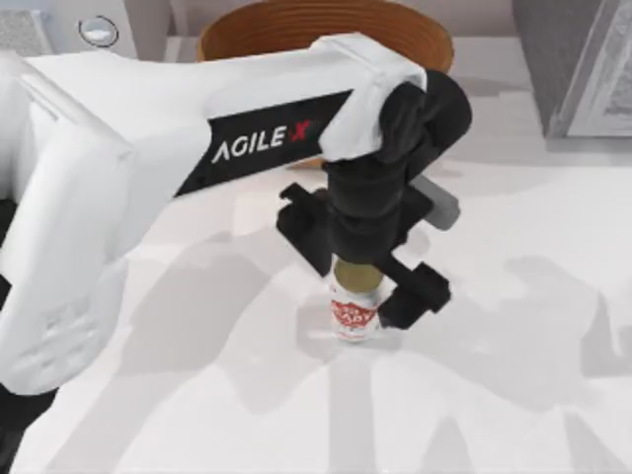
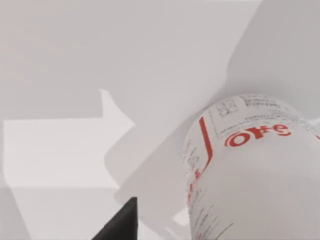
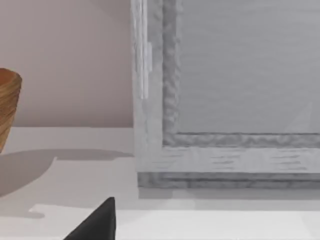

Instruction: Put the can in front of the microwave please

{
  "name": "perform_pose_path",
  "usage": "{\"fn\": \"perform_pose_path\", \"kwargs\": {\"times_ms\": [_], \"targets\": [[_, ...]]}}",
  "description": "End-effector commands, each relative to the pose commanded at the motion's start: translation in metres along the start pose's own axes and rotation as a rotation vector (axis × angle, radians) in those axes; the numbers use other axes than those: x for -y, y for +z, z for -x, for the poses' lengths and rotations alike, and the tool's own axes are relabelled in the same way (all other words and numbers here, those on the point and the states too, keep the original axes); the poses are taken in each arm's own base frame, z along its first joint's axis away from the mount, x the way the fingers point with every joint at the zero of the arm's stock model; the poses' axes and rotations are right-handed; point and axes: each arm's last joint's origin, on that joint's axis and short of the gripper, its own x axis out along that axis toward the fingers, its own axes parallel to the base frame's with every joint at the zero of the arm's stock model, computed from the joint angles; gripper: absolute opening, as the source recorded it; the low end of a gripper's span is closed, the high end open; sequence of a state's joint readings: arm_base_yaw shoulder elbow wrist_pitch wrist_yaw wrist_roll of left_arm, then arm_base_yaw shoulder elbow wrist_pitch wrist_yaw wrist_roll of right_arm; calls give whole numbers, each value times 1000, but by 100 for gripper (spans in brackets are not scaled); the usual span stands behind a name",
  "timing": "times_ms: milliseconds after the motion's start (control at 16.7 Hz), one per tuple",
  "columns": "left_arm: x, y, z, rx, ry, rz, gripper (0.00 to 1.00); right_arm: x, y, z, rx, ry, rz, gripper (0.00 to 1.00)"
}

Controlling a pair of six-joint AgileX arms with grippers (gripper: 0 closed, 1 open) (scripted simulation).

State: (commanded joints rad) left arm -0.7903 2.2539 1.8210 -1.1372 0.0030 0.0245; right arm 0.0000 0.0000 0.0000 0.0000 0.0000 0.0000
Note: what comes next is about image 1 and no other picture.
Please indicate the red and white can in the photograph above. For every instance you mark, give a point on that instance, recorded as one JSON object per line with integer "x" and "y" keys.
{"x": 354, "y": 306}

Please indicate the pale grey rounded box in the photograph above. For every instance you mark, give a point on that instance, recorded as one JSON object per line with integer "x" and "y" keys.
{"x": 442, "y": 205}

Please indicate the brown woven basket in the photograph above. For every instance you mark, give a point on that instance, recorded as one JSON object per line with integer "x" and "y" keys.
{"x": 276, "y": 34}

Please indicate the pale microwave oven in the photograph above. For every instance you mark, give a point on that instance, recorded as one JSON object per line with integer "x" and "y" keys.
{"x": 143, "y": 20}

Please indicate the round microwave knob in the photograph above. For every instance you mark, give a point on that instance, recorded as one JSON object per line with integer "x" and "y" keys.
{"x": 99, "y": 32}

